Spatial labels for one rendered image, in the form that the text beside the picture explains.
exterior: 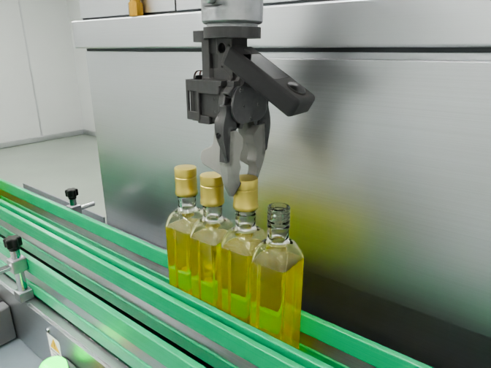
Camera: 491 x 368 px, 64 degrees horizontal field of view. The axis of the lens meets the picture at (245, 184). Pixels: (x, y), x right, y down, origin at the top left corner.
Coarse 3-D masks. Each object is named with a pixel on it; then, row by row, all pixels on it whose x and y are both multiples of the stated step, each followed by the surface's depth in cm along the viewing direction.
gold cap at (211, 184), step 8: (200, 176) 56; (208, 176) 56; (216, 176) 56; (200, 184) 57; (208, 184) 55; (216, 184) 55; (200, 192) 57; (208, 192) 56; (216, 192) 56; (200, 200) 57; (208, 200) 56; (216, 200) 56
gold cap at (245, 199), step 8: (240, 176) 54; (248, 176) 54; (240, 184) 52; (248, 184) 52; (256, 184) 53; (240, 192) 52; (248, 192) 52; (256, 192) 53; (240, 200) 53; (248, 200) 53; (256, 200) 54; (240, 208) 53; (248, 208) 53; (256, 208) 54
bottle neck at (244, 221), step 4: (236, 212) 54; (240, 212) 54; (244, 212) 53; (248, 212) 53; (252, 212) 54; (236, 216) 54; (240, 216) 54; (244, 216) 54; (248, 216) 54; (252, 216) 54; (236, 220) 55; (240, 220) 54; (244, 220) 54; (248, 220) 54; (252, 220) 54; (236, 224) 55; (240, 224) 54; (244, 224) 54; (248, 224) 54; (252, 224) 54; (236, 228) 55; (240, 228) 54; (244, 228) 54; (248, 228) 54; (252, 228) 55
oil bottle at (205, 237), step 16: (208, 224) 57; (224, 224) 58; (192, 240) 59; (208, 240) 56; (192, 256) 60; (208, 256) 57; (192, 272) 61; (208, 272) 58; (192, 288) 62; (208, 288) 59
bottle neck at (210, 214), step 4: (204, 208) 57; (208, 208) 57; (212, 208) 57; (216, 208) 57; (220, 208) 57; (204, 212) 58; (208, 212) 57; (212, 212) 57; (216, 212) 57; (220, 212) 58; (204, 216) 58; (208, 216) 57; (212, 216) 57; (216, 216) 57; (220, 216) 58; (208, 220) 57; (212, 220) 57; (216, 220) 57; (220, 220) 58
